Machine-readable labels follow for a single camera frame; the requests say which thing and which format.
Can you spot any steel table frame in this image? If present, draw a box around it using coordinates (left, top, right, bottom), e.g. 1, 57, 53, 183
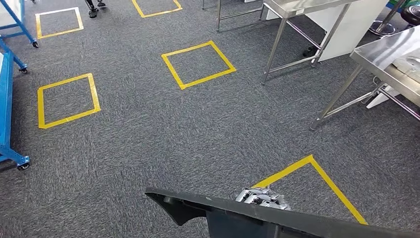
202, 0, 266, 33

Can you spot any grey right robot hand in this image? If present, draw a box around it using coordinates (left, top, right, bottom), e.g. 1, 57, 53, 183
235, 187, 292, 211

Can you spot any chrome pedestal base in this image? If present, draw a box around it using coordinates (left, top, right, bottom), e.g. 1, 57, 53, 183
369, 0, 408, 37

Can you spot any stainless steel side table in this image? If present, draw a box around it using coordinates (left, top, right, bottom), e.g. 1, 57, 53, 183
261, 0, 362, 86

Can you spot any black wheeled stand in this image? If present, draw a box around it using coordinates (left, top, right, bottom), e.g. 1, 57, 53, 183
84, 0, 106, 19

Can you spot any black plastic plate part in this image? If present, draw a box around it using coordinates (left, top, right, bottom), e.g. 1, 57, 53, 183
145, 187, 420, 238

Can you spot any white cabinet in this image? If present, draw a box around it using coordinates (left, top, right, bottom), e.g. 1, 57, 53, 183
265, 0, 389, 62

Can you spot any stainless steel workbench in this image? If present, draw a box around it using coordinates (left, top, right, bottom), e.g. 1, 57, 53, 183
309, 24, 420, 132

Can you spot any blue wheeled shelf rack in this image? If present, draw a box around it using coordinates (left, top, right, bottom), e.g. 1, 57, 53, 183
0, 36, 31, 171

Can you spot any pale yellow floor tape square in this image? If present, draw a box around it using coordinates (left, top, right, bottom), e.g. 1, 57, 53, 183
35, 6, 84, 40

